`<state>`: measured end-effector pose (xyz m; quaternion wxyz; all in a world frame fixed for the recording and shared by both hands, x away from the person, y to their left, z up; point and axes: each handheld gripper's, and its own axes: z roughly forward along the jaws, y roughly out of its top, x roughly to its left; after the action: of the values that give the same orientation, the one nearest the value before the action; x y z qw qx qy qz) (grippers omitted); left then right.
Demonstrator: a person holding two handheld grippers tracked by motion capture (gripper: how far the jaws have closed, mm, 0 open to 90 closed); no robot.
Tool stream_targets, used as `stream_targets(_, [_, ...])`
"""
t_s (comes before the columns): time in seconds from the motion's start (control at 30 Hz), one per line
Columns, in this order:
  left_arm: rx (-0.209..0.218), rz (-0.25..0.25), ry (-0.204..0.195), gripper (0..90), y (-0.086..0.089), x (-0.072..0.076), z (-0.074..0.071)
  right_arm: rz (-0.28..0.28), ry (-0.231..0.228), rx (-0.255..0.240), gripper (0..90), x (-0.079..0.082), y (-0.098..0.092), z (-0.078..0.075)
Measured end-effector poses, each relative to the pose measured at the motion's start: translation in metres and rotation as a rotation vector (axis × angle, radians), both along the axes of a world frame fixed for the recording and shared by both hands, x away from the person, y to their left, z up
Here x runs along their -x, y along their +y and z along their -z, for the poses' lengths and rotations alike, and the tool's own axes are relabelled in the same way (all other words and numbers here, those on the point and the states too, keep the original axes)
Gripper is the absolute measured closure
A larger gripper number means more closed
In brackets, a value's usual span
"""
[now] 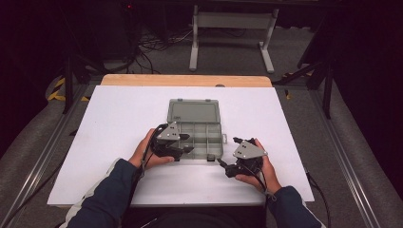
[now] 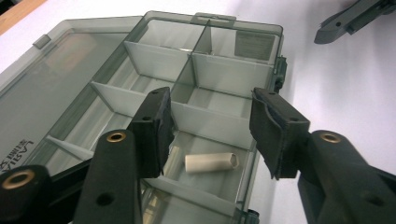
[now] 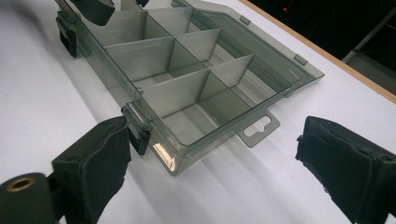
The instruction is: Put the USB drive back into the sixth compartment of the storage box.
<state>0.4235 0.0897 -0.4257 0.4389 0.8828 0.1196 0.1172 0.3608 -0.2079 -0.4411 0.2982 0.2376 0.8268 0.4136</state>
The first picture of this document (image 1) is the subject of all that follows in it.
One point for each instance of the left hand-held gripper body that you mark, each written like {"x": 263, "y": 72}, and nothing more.
{"x": 168, "y": 133}

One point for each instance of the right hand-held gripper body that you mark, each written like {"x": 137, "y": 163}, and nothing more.
{"x": 248, "y": 152}

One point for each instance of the clear plastic compartment box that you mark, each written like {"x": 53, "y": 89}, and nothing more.
{"x": 193, "y": 110}

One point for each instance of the person's right hand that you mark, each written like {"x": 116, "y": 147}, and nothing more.
{"x": 269, "y": 177}

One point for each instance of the person's left hand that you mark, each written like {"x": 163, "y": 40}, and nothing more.
{"x": 141, "y": 156}

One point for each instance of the white table board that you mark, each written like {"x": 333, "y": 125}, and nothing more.
{"x": 120, "y": 107}

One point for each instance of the person's dark lap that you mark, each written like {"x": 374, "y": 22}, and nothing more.
{"x": 196, "y": 220}

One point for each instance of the black metal stand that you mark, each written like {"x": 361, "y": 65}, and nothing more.
{"x": 328, "y": 91}
{"x": 68, "y": 85}

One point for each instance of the dark equipment with red light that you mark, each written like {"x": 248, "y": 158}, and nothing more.
{"x": 122, "y": 28}

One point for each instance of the yellow black hazard tape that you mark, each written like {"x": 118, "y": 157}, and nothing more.
{"x": 55, "y": 94}

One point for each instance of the aluminium floor rail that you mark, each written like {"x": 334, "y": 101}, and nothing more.
{"x": 47, "y": 152}
{"x": 345, "y": 158}

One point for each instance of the grey metal stand frame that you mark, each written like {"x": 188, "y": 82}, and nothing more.
{"x": 234, "y": 19}

